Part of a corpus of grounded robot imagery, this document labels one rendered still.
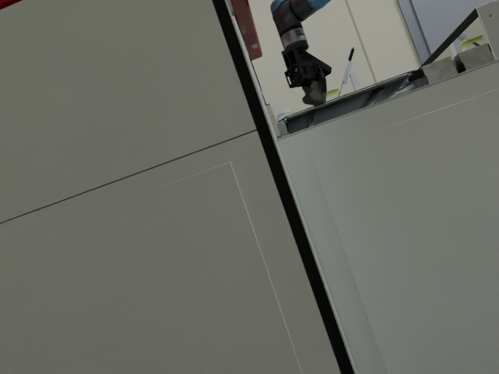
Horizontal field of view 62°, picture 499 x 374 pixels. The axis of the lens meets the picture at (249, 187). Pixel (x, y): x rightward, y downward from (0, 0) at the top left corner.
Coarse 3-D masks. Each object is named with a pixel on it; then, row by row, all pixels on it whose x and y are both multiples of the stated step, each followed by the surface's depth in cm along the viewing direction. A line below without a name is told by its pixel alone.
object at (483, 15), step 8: (496, 0) 95; (480, 8) 95; (488, 8) 95; (496, 8) 95; (480, 16) 95; (488, 16) 95; (496, 16) 95; (488, 24) 95; (496, 24) 95; (488, 32) 95; (496, 32) 95; (488, 40) 95; (496, 40) 95; (496, 48) 95; (496, 56) 95
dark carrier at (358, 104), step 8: (400, 80) 116; (376, 88) 116; (392, 88) 125; (360, 96) 120; (368, 96) 125; (384, 96) 135; (336, 104) 119; (344, 104) 123; (352, 104) 128; (360, 104) 133; (320, 112) 123; (328, 112) 128; (336, 112) 133; (344, 112) 138; (296, 120) 123; (304, 120) 128; (320, 120) 139; (296, 128) 139; (304, 128) 145
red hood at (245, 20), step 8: (0, 0) 82; (8, 0) 82; (16, 0) 82; (232, 0) 108; (240, 0) 110; (0, 8) 82; (240, 8) 114; (248, 8) 116; (240, 16) 119; (248, 16) 120; (240, 24) 124; (248, 24) 126; (248, 32) 131; (256, 32) 134; (248, 40) 137; (256, 40) 140; (248, 48) 144; (256, 48) 146; (256, 56) 154
